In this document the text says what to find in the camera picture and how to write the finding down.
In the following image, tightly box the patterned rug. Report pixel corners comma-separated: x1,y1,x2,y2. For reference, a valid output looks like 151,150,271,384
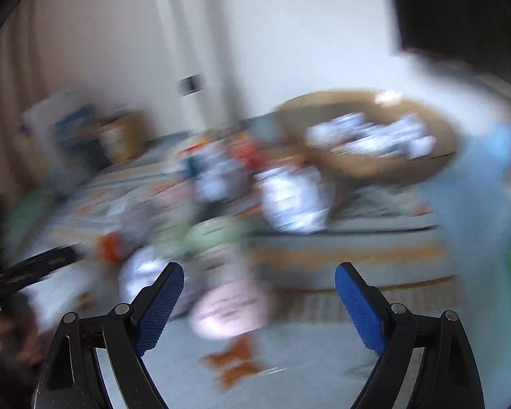
9,136,456,320

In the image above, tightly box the cardboard box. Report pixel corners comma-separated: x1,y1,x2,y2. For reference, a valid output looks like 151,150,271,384
98,113,150,163

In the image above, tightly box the pale green packet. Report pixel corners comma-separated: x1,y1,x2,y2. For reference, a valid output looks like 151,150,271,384
153,217,256,260

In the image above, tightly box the light blue cloth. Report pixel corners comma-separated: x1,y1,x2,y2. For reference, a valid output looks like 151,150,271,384
421,121,511,367

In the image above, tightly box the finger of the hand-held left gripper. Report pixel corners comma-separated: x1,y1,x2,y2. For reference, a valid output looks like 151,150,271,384
0,245,76,303

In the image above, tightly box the white pole stand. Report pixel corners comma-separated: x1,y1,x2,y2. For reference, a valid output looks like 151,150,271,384
151,0,209,137

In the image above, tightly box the round woven basket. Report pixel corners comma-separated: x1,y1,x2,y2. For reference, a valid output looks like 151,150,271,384
277,89,458,186

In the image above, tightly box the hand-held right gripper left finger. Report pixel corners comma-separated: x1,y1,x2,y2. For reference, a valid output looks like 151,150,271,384
34,262,185,409

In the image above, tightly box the blue white carton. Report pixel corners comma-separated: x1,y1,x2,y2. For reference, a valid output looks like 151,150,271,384
20,91,99,167

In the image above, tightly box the person's left hand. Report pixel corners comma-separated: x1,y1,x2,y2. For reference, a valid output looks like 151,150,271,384
0,296,45,367

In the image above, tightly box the white blue packet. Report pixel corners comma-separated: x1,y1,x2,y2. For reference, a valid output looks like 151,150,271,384
191,145,240,205

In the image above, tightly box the pile of white packets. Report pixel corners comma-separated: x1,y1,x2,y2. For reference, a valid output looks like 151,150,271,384
307,113,436,159

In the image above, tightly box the white printed packet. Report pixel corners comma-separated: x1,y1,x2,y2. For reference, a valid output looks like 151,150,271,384
255,166,334,235

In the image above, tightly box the beige curtain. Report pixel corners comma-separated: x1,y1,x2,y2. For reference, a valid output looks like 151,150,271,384
0,0,41,197

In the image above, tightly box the black screen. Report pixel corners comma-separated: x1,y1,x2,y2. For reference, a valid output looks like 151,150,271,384
385,0,511,94

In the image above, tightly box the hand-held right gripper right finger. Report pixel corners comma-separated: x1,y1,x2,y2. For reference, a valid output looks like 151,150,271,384
334,262,486,409

